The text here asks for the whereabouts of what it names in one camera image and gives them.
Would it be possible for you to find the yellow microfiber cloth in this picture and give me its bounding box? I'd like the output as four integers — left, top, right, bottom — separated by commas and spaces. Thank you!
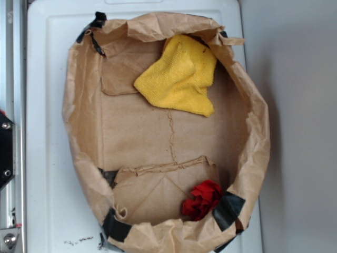
134, 34, 217, 117

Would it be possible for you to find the crumpled red cloth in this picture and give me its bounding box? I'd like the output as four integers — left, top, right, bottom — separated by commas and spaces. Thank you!
182, 180, 223, 221

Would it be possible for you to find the brown paper bag bin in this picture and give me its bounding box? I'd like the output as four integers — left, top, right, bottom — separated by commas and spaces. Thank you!
63, 12, 270, 252

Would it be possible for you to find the black mounting bracket plate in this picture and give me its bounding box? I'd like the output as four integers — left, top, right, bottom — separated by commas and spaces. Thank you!
0, 110, 16, 190

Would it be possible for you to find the aluminium frame rail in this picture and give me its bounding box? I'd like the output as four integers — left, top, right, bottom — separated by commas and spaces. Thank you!
1, 1, 27, 252

